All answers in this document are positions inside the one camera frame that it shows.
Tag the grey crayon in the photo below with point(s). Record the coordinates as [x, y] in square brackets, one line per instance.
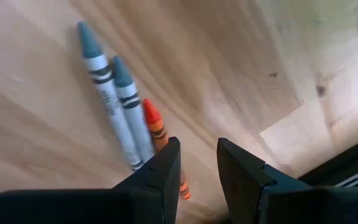
[104, 90]
[132, 109]

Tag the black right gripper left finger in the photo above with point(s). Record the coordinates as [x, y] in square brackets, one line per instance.
[141, 205]

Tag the orange crayon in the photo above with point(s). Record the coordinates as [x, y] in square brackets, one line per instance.
[155, 124]

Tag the black metal table frame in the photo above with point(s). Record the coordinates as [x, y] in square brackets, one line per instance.
[353, 155]

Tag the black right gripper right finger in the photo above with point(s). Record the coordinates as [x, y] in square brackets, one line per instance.
[259, 199]

